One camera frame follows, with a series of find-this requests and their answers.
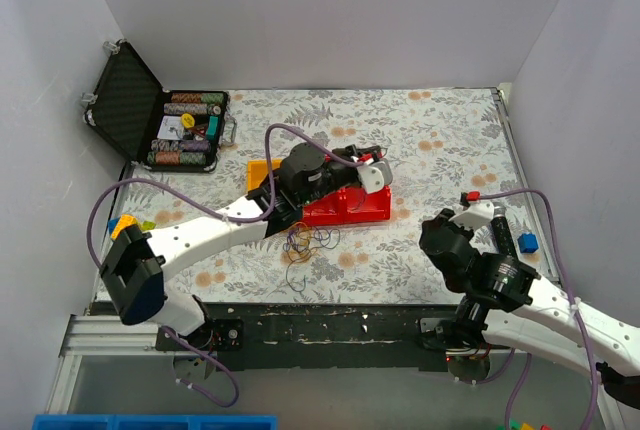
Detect purple wire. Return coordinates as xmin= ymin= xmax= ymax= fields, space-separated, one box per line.
xmin=282 ymin=222 xmax=342 ymax=293

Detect blue plastic tray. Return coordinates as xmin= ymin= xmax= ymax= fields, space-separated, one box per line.
xmin=32 ymin=414 xmax=278 ymax=430

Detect black poker chip case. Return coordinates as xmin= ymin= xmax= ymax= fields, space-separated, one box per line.
xmin=82 ymin=39 xmax=237 ymax=173

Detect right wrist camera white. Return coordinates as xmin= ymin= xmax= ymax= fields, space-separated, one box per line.
xmin=449 ymin=191 xmax=495 ymax=232

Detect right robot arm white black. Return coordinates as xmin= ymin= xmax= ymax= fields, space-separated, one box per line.
xmin=419 ymin=209 xmax=639 ymax=408

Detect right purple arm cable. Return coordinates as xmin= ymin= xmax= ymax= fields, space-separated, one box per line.
xmin=469 ymin=187 xmax=601 ymax=430

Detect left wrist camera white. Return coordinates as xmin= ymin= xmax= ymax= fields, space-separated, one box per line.
xmin=356 ymin=158 xmax=393 ymax=194

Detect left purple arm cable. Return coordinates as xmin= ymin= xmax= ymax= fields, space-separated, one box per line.
xmin=86 ymin=122 xmax=361 ymax=408

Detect blue toy piece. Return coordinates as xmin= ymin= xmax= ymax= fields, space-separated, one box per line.
xmin=517 ymin=233 xmax=539 ymax=254

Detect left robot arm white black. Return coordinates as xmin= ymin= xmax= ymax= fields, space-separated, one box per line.
xmin=99 ymin=143 xmax=392 ymax=350

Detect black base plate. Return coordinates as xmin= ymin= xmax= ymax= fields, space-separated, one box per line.
xmin=154 ymin=302 xmax=513 ymax=374

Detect yellow toy brick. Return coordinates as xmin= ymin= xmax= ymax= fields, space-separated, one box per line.
xmin=107 ymin=214 xmax=156 ymax=241

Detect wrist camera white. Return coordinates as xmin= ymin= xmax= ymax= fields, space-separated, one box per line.
xmin=356 ymin=158 xmax=393 ymax=194
xmin=449 ymin=191 xmax=495 ymax=232

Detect black silver microphone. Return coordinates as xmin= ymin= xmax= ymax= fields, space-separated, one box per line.
xmin=490 ymin=205 xmax=518 ymax=258

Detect yellow plastic bin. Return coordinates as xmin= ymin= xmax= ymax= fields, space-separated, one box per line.
xmin=246 ymin=160 xmax=268 ymax=192

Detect green red toy blocks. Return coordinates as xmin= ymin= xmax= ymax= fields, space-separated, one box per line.
xmin=498 ymin=419 xmax=537 ymax=430

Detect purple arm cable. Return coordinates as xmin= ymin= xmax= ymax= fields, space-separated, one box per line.
xmin=469 ymin=187 xmax=601 ymax=430
xmin=86 ymin=122 xmax=361 ymax=408

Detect red plastic bin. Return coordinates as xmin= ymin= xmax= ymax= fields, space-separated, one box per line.
xmin=302 ymin=190 xmax=346 ymax=226
xmin=342 ymin=186 xmax=392 ymax=224

